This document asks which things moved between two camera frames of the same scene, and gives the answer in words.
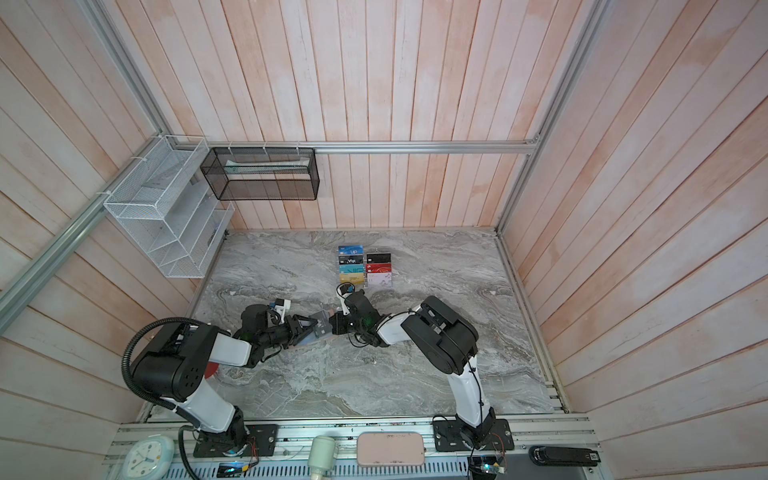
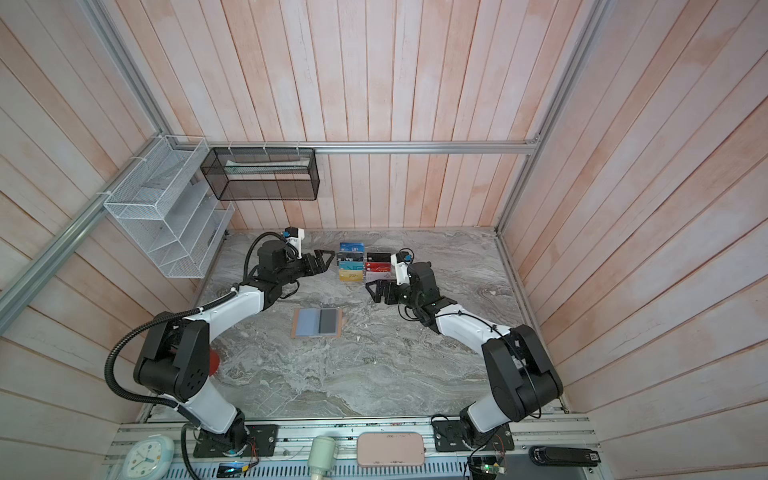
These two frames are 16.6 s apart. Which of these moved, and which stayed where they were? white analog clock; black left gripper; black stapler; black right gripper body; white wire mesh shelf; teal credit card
Moved: black right gripper body; black left gripper
Stayed: teal credit card; black stapler; white wire mesh shelf; white analog clock
